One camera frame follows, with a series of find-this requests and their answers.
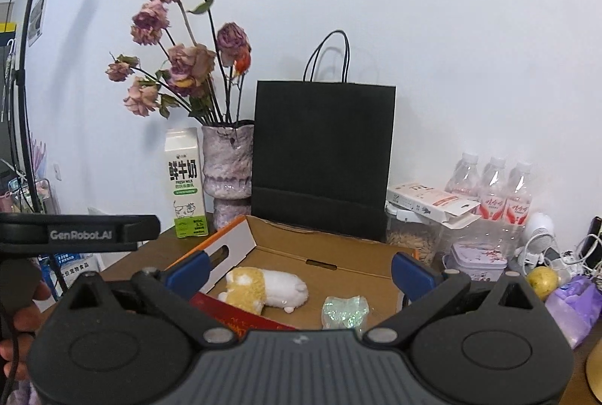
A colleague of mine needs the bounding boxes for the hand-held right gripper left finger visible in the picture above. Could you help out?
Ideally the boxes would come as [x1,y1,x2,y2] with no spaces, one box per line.
[59,251,240,349]

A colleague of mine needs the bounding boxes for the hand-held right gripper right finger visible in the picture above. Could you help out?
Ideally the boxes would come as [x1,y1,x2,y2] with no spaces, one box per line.
[364,251,546,349]

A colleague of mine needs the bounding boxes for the red cardboard box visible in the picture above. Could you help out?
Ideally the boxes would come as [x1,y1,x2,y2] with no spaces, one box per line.
[160,214,421,333]

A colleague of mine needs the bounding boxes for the person's left hand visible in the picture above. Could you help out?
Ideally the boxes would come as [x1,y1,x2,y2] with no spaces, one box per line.
[0,280,52,382]

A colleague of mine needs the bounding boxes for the white blue packet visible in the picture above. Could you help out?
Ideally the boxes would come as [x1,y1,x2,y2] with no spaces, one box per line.
[40,252,102,293]

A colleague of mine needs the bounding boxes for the clear jar of oats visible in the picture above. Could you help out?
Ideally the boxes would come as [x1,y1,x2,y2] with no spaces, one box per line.
[386,203,452,265]

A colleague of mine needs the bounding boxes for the white printed tin box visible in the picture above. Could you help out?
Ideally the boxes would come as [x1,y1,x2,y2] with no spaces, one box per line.
[444,243,509,281]

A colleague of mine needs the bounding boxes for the clear storage rack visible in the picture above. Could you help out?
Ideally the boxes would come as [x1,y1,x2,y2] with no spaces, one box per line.
[0,142,62,218]

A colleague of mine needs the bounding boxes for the clear glitter bag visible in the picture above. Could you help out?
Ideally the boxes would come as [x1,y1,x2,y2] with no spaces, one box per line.
[321,293,368,333]

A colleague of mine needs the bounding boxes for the white paper carton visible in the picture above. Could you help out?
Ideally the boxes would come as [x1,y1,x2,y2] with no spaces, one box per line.
[386,182,480,229]

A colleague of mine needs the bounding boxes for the white yellow plush toy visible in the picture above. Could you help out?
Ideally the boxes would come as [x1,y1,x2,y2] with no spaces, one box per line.
[217,266,310,316]

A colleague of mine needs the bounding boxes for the white green milk carton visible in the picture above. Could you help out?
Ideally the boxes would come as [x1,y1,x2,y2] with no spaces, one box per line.
[164,127,210,239]

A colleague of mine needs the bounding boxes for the mottled purple ceramic vase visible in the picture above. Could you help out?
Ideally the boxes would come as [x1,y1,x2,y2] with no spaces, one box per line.
[201,120,255,232]

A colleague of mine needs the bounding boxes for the yellow pear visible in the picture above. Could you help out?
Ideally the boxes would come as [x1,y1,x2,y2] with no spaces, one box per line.
[526,266,559,301]

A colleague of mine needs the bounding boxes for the white mini fan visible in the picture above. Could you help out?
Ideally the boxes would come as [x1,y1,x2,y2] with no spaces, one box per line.
[520,212,558,269]

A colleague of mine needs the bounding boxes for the black light stand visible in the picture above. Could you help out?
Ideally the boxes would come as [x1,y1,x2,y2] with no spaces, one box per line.
[9,0,53,214]

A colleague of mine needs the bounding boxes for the black paper bag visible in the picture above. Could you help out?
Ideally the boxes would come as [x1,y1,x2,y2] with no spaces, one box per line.
[251,30,397,243]

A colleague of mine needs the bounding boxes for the purple tissue pack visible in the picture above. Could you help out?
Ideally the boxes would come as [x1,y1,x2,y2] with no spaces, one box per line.
[544,276,602,349]

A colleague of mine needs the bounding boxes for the dried pink rose bouquet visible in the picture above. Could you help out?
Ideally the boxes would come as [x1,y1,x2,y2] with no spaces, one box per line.
[104,0,252,126]

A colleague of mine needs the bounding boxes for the yellow round mat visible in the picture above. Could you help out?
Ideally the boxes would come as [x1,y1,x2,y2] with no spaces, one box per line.
[584,339,602,405]

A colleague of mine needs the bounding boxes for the white charging cables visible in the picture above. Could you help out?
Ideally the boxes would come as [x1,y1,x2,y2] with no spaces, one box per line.
[559,233,602,279]

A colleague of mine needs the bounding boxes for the wall picture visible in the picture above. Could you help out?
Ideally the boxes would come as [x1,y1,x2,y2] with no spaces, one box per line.
[26,0,50,47]

